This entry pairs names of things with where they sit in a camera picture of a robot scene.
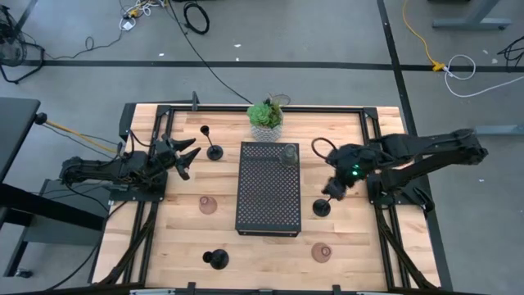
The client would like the yellow extension cord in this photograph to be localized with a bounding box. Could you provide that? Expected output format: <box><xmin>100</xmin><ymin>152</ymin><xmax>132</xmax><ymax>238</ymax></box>
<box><xmin>402</xmin><ymin>0</ymin><xmax>447</xmax><ymax>73</ymax></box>

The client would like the black perforated metal rack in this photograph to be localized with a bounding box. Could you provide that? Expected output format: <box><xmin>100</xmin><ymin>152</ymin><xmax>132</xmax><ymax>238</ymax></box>
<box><xmin>234</xmin><ymin>141</ymin><xmax>303</xmax><ymax>238</ymax></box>

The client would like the coiled black cable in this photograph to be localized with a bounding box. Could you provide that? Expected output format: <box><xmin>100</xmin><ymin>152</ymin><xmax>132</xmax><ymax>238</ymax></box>
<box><xmin>183</xmin><ymin>2</ymin><xmax>210</xmax><ymax>35</ymax></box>

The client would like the pink glass candle holder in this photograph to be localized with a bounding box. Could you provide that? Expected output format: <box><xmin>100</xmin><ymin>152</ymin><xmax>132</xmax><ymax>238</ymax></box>
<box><xmin>310</xmin><ymin>242</ymin><xmax>333</xmax><ymax>264</ymax></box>
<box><xmin>198</xmin><ymin>195</ymin><xmax>219</xmax><ymax>216</ymax></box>

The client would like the long black floor cable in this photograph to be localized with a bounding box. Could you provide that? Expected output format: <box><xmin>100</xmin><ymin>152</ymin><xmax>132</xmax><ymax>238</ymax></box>
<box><xmin>166</xmin><ymin>0</ymin><xmax>254</xmax><ymax>105</ymax></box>

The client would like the yellow cable with black plug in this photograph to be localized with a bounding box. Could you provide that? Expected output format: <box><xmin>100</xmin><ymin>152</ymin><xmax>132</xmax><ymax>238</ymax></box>
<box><xmin>34</xmin><ymin>112</ymin><xmax>120</xmax><ymax>155</ymax></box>

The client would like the black right arm cable loop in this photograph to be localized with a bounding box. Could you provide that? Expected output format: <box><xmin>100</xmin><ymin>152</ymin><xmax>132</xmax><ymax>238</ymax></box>
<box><xmin>310</xmin><ymin>137</ymin><xmax>339</xmax><ymax>163</ymax></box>

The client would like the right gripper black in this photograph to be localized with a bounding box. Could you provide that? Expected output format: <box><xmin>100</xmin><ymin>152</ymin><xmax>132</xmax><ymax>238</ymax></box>
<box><xmin>321</xmin><ymin>143</ymin><xmax>380</xmax><ymax>202</ymax></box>

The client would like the black wire floor fan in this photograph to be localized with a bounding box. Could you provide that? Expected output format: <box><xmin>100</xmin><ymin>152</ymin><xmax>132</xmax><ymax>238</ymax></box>
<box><xmin>0</xmin><ymin>6</ymin><xmax>46</xmax><ymax>85</ymax></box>

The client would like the thin black floor cable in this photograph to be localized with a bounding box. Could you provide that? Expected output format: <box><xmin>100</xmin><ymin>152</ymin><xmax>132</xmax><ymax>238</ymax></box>
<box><xmin>43</xmin><ymin>28</ymin><xmax>126</xmax><ymax>61</ymax></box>

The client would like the clear glass candle holder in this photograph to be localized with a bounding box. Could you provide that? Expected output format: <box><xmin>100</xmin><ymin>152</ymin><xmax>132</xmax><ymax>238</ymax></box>
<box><xmin>279</xmin><ymin>143</ymin><xmax>300</xmax><ymax>168</ymax></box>

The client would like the short black candlestick holder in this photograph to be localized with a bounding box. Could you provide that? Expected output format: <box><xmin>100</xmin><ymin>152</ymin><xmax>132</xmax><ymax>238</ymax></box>
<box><xmin>201</xmin><ymin>248</ymin><xmax>230</xmax><ymax>271</ymax></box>

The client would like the grey desk foot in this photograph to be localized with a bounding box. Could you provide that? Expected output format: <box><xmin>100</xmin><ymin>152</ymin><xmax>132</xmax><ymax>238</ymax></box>
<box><xmin>427</xmin><ymin>0</ymin><xmax>513</xmax><ymax>31</ymax></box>

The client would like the white floor cable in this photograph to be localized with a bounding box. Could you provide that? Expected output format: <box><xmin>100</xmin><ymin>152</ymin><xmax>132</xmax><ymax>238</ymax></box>
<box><xmin>444</xmin><ymin>54</ymin><xmax>524</xmax><ymax>99</ymax></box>

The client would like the black desk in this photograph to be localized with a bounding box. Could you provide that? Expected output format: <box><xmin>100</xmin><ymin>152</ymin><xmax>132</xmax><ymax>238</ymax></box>
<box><xmin>0</xmin><ymin>97</ymin><xmax>106</xmax><ymax>279</ymax></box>

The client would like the succulent in white patterned pot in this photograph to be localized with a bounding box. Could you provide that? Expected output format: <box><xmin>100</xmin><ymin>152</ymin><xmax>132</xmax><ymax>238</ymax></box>
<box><xmin>246</xmin><ymin>93</ymin><xmax>292</xmax><ymax>143</ymax></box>

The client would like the tall black candlestick holder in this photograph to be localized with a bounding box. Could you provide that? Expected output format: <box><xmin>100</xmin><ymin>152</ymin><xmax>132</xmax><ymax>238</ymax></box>
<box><xmin>312</xmin><ymin>195</ymin><xmax>337</xmax><ymax>218</ymax></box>
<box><xmin>199</xmin><ymin>125</ymin><xmax>224</xmax><ymax>161</ymax></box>

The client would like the black metal table frame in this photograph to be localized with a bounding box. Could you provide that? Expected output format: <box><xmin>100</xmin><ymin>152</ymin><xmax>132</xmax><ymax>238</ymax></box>
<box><xmin>92</xmin><ymin>102</ymin><xmax>454</xmax><ymax>295</ymax></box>

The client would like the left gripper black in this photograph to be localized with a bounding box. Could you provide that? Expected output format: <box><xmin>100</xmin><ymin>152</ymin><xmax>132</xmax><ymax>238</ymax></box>
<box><xmin>153</xmin><ymin>133</ymin><xmax>203</xmax><ymax>182</ymax></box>

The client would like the black cable bundle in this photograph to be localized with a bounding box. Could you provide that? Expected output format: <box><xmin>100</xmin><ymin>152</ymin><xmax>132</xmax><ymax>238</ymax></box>
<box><xmin>497</xmin><ymin>34</ymin><xmax>524</xmax><ymax>69</ymax></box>

